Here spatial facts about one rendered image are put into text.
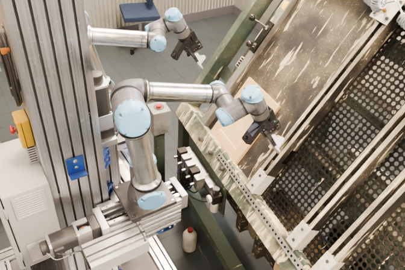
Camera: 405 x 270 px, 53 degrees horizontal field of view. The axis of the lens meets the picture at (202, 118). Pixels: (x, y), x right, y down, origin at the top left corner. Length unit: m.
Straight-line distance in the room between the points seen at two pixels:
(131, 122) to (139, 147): 0.14
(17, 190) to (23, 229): 0.21
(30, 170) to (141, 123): 0.64
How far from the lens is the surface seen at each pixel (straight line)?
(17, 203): 1.82
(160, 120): 2.60
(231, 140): 2.36
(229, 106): 1.55
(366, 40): 2.00
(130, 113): 1.36
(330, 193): 1.88
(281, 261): 2.02
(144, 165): 1.56
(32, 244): 2.02
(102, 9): 5.33
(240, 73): 2.43
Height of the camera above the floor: 2.48
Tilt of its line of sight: 38 degrees down
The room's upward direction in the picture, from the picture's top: 4 degrees clockwise
